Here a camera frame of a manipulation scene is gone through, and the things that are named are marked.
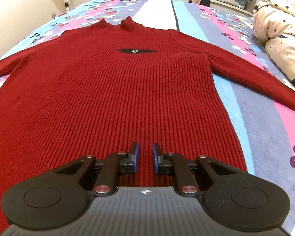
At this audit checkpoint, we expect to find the colourful floral striped bed sheet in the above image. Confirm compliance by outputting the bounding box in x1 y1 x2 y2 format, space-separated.
9 0 295 235

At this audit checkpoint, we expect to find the cream star-print duvet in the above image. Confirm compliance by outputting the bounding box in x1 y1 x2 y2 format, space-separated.
253 0 295 85

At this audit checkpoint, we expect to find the dark red knit sweater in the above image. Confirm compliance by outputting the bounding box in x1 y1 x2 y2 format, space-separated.
0 18 295 233

